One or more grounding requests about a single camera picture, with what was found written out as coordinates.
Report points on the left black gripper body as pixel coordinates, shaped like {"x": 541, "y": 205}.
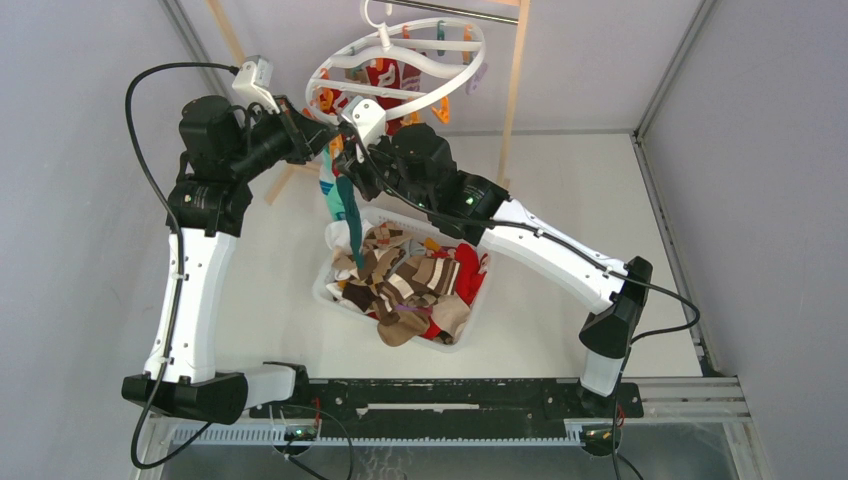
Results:
{"x": 299, "y": 151}

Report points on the wooden hanger rack frame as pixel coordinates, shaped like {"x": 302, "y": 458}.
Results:
{"x": 232, "y": 42}

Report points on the metal rack rod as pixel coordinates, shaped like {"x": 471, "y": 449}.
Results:
{"x": 456, "y": 11}

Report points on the mint green sock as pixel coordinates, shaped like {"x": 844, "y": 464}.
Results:
{"x": 327, "y": 183}

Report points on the tan brown sock in basket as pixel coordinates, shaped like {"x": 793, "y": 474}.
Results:
{"x": 396, "y": 327}

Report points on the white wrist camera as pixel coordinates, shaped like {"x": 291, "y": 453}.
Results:
{"x": 252, "y": 83}
{"x": 368, "y": 118}

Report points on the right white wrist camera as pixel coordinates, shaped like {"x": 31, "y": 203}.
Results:
{"x": 368, "y": 118}

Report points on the brown striped socks pile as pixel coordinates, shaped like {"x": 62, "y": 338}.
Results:
{"x": 404, "y": 278}

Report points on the white round clip hanger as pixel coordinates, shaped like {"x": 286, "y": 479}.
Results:
{"x": 449, "y": 52}

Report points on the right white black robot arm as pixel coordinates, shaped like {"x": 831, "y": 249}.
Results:
{"x": 417, "y": 168}

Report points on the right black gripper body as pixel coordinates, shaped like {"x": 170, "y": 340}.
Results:
{"x": 378, "y": 172}

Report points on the white sock in basket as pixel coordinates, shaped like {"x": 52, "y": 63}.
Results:
{"x": 339, "y": 237}

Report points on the translucent white laundry basket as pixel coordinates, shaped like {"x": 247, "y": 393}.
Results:
{"x": 404, "y": 311}

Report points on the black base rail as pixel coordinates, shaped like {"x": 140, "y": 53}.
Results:
{"x": 450, "y": 409}

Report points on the red garment in basket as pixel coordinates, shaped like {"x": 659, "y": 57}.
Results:
{"x": 473, "y": 269}

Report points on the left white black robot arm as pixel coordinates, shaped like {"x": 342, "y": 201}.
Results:
{"x": 206, "y": 213}

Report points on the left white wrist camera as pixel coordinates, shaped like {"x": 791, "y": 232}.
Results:
{"x": 252, "y": 83}

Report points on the red white striped hanging sock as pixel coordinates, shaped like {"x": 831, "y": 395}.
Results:
{"x": 384, "y": 73}

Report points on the dark teal patterned sock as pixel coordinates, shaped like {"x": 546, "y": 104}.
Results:
{"x": 346, "y": 193}

